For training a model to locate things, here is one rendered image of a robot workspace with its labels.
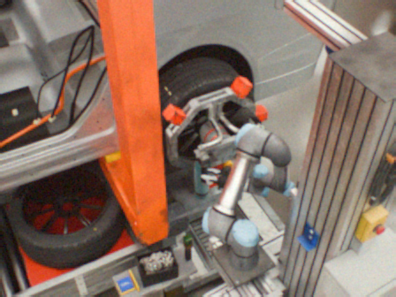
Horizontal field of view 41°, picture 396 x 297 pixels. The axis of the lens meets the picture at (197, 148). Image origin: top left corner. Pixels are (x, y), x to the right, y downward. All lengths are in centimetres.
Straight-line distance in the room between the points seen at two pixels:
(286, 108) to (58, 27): 196
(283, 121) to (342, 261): 239
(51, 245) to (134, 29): 151
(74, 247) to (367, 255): 161
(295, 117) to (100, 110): 202
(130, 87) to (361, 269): 112
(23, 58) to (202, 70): 122
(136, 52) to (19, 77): 163
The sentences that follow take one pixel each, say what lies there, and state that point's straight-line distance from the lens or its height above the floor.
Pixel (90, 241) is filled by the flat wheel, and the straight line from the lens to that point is 307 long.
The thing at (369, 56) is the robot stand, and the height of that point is 203.
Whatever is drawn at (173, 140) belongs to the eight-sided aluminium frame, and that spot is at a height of 93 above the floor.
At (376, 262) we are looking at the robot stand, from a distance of 218.
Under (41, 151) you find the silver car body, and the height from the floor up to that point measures 92.
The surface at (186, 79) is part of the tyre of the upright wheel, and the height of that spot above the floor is 117.
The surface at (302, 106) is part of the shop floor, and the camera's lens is 455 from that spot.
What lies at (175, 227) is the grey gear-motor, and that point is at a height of 35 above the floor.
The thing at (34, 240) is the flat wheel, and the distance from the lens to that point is 313.
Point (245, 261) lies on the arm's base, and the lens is 249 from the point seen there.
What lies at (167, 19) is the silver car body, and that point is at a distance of 270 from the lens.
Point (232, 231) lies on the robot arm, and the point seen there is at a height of 104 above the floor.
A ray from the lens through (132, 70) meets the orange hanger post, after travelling 208.
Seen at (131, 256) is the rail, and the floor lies 34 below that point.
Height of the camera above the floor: 300
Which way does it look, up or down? 47 degrees down
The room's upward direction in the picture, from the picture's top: straight up
